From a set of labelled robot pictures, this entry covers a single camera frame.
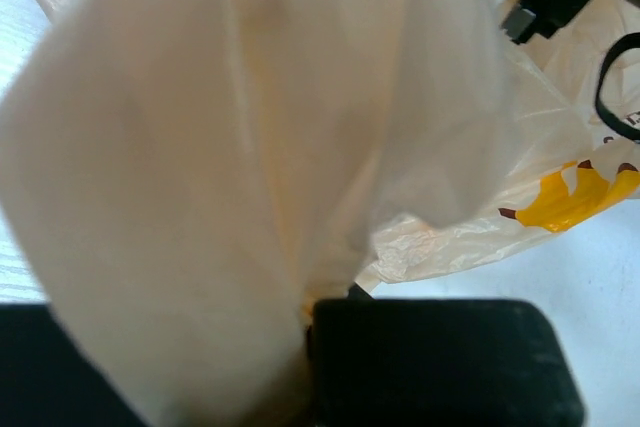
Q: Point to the translucent banana print plastic bag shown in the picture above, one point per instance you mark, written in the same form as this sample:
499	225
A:
189	178

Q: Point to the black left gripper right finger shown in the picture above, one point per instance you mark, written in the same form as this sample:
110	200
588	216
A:
472	362

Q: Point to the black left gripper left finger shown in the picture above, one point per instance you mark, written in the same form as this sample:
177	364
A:
44	379

